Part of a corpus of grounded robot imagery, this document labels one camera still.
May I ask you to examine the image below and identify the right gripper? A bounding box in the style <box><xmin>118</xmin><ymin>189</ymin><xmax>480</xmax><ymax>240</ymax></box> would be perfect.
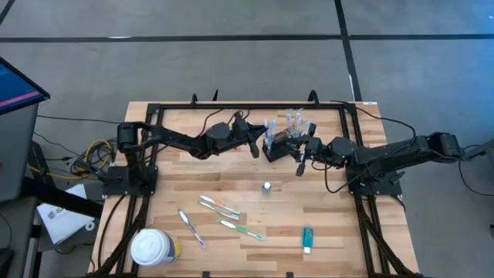
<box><xmin>278</xmin><ymin>123</ymin><xmax>325</xmax><ymax>178</ymax></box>

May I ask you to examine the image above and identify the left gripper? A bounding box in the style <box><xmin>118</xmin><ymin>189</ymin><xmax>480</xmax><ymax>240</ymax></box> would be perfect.
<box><xmin>231</xmin><ymin>117</ymin><xmax>269</xmax><ymax>159</ymax></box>

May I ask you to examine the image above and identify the orange white toothbrush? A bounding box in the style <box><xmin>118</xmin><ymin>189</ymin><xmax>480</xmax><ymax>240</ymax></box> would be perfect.
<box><xmin>198</xmin><ymin>194</ymin><xmax>243</xmax><ymax>215</ymax></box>

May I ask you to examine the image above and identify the green white toothbrush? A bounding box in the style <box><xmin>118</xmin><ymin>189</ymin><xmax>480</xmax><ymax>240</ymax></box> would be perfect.
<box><xmin>217</xmin><ymin>219</ymin><xmax>266</xmax><ymax>242</ymax></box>
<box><xmin>197</xmin><ymin>199</ymin><xmax>242</xmax><ymax>222</ymax></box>

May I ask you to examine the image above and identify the teal toothpaste tube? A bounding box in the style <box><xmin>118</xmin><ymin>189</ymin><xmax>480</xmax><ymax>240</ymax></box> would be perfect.
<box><xmin>302</xmin><ymin>226</ymin><xmax>315</xmax><ymax>255</ymax></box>

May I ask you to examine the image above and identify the purple white wrapped toothbrush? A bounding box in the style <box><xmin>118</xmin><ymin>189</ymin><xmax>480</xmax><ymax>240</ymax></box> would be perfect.
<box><xmin>178</xmin><ymin>208</ymin><xmax>207</xmax><ymax>249</ymax></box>

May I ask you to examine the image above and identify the white lidded wipes canister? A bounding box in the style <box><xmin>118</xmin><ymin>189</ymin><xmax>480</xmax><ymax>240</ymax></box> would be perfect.
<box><xmin>130</xmin><ymin>227</ymin><xmax>183</xmax><ymax>267</ymax></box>

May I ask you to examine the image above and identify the grey stand leg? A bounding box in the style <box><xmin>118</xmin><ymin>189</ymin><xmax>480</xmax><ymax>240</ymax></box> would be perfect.
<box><xmin>461</xmin><ymin>137</ymin><xmax>494</xmax><ymax>161</ymax></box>

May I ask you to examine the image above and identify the black desk beam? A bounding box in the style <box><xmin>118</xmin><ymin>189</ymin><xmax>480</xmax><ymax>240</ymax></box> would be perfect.
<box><xmin>21</xmin><ymin>176</ymin><xmax>104</xmax><ymax>219</ymax></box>

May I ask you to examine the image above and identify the white printed booklet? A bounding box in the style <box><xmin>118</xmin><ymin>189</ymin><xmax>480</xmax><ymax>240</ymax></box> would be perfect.
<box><xmin>36</xmin><ymin>183</ymin><xmax>96</xmax><ymax>246</ymax></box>

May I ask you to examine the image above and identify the grey cabinet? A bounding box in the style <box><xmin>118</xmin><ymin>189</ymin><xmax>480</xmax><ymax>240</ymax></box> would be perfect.
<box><xmin>0</xmin><ymin>103</ymin><xmax>39</xmax><ymax>204</ymax></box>

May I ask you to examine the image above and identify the monitor with blue screen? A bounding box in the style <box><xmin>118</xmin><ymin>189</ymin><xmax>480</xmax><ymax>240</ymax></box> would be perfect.
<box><xmin>0</xmin><ymin>56</ymin><xmax>52</xmax><ymax>116</ymax></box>

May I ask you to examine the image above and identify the black wire caddy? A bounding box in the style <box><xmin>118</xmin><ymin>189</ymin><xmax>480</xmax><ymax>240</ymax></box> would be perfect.
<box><xmin>261</xmin><ymin>127</ymin><xmax>306</xmax><ymax>164</ymax></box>

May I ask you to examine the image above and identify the black aluminium table frame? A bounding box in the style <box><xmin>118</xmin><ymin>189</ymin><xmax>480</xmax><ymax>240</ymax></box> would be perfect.
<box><xmin>89</xmin><ymin>100</ymin><xmax>422</xmax><ymax>278</ymax></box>

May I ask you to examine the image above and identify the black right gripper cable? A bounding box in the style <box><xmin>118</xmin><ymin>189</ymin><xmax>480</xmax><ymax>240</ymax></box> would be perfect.
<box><xmin>323</xmin><ymin>99</ymin><xmax>418</xmax><ymax>194</ymax></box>

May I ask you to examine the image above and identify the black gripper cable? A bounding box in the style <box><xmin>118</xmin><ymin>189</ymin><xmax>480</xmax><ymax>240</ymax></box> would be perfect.
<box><xmin>323</xmin><ymin>99</ymin><xmax>418</xmax><ymax>194</ymax></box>
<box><xmin>198</xmin><ymin>109</ymin><xmax>252</xmax><ymax>136</ymax></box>

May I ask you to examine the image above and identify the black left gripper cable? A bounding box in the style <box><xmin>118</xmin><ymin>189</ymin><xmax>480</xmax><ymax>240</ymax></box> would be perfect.
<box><xmin>198</xmin><ymin>109</ymin><xmax>252</xmax><ymax>136</ymax></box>

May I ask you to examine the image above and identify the black floor cable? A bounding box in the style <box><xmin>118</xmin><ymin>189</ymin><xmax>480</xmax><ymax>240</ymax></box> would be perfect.
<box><xmin>457</xmin><ymin>144</ymin><xmax>494</xmax><ymax>197</ymax></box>
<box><xmin>36</xmin><ymin>114</ymin><xmax>125</xmax><ymax>125</ymax></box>

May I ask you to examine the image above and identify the yellow cable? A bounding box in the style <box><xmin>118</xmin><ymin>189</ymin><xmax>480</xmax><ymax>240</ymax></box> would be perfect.
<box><xmin>26</xmin><ymin>138</ymin><xmax>117</xmax><ymax>181</ymax></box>

